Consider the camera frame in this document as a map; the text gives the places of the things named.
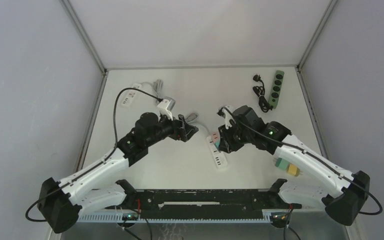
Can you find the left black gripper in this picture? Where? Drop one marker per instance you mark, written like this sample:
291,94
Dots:
177,126

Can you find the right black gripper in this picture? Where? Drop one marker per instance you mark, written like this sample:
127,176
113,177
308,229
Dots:
226,145

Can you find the teal plug adapter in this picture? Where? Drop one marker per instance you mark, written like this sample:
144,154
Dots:
216,144

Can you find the pink plug adapter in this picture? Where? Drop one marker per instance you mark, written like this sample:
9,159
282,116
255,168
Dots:
215,137

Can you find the white power strip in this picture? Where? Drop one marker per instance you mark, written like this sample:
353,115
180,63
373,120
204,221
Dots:
130,96
218,157

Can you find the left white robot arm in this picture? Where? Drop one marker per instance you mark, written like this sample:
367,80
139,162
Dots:
62,202

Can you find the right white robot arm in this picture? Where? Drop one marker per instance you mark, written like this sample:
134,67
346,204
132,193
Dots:
342,194

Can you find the green plug adapter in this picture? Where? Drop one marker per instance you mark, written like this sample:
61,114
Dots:
281,164

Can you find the yellow plug adapter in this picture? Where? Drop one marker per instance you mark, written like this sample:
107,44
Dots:
293,170

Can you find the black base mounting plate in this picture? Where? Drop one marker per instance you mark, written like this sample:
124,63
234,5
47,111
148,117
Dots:
205,202

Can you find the green power strip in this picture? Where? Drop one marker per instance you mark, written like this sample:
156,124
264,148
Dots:
276,89

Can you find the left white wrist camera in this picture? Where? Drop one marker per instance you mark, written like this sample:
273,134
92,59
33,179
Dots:
165,107

